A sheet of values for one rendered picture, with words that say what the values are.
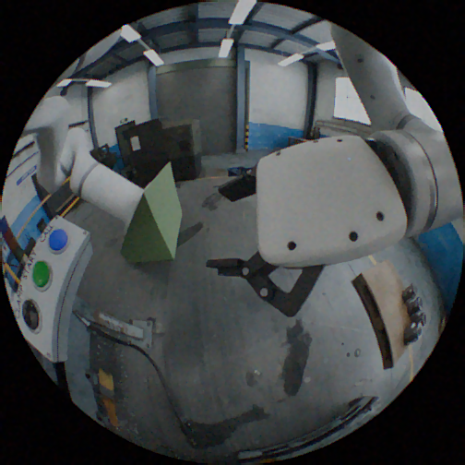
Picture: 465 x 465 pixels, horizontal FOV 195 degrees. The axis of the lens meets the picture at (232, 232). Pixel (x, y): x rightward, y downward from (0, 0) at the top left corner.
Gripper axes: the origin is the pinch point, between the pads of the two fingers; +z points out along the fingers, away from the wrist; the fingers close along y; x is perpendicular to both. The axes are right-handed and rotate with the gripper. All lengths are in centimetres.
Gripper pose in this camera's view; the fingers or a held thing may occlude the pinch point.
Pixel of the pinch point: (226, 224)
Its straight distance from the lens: 15.2
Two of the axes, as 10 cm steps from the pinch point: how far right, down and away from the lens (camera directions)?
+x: 6.1, 3.4, 7.1
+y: -0.8, 9.2, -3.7
